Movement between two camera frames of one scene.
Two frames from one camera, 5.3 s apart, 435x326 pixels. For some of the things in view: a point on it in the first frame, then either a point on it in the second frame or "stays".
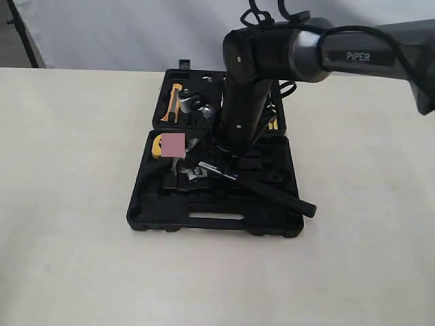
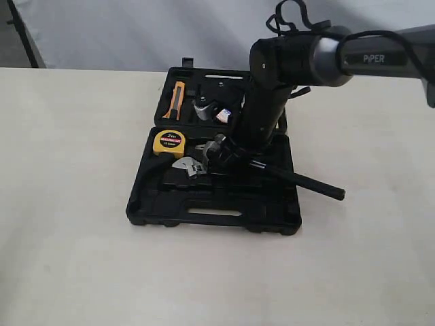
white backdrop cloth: x=175 y=34 stays
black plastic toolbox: x=185 y=184 stays
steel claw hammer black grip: x=303 y=206 → x=300 y=180
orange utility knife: x=172 y=113 stays
